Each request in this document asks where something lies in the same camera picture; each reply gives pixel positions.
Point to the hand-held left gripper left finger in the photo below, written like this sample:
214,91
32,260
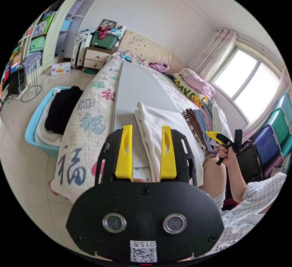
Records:
124,155

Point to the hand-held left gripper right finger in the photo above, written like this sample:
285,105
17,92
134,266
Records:
168,157

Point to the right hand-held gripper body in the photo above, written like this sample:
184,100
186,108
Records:
224,141

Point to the person's right forearm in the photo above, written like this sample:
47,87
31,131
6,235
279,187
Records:
237,182

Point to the white long sleeve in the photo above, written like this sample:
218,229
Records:
157,123

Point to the person's right hand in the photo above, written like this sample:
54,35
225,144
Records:
228,157

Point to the pile of clothes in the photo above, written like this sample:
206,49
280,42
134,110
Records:
201,119

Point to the stack of coloured storage boxes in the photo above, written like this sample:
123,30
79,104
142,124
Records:
271,139

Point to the bed with printed quilt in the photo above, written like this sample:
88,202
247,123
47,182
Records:
91,121

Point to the pink blanket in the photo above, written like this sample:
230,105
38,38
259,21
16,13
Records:
201,84

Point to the pillow with yellow cartoon print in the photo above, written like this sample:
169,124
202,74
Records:
185,85

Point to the window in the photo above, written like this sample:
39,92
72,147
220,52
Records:
248,82

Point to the flat white board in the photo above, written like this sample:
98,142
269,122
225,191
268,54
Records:
136,84

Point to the person's body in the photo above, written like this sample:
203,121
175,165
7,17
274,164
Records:
253,210

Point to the purple garment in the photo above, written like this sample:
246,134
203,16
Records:
159,67

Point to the pink curtain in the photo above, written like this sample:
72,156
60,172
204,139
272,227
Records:
212,48

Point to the blue laundry basket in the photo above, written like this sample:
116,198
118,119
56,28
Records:
38,121

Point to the white nightstand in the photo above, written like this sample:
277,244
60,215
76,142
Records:
95,58

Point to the printed carton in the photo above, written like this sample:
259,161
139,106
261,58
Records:
60,69

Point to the white suitcase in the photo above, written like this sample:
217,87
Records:
79,50

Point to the green storage box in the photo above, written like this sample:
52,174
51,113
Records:
102,40

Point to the framed picture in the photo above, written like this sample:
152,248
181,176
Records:
108,24

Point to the white cupboard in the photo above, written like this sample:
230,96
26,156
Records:
48,43

